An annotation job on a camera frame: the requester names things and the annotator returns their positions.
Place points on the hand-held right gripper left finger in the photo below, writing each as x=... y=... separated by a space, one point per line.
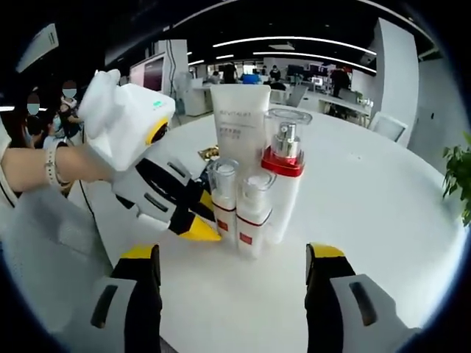
x=143 y=305

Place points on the white chair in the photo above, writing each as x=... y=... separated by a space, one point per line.
x=388 y=127

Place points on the white skincare tube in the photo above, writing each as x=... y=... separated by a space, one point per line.
x=239 y=121

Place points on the person's left hand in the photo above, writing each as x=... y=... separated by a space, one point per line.
x=90 y=165

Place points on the small white translucent box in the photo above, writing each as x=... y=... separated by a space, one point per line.
x=224 y=206

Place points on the potted green plant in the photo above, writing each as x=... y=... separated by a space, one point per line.
x=460 y=176

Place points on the small red-label skincare bottle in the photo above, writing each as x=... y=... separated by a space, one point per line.
x=252 y=220

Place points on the gold skincare sachet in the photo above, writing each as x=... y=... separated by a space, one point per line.
x=209 y=153

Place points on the large red-collared skincare bottle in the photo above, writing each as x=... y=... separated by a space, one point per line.
x=285 y=191

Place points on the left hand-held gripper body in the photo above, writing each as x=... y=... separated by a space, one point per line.
x=125 y=117

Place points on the white wristwatch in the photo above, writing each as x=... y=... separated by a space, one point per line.
x=55 y=165

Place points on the blue box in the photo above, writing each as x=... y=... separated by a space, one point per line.
x=251 y=79

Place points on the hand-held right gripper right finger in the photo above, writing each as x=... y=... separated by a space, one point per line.
x=324 y=305

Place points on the hanging ceiling sign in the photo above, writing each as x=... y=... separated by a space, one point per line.
x=38 y=48

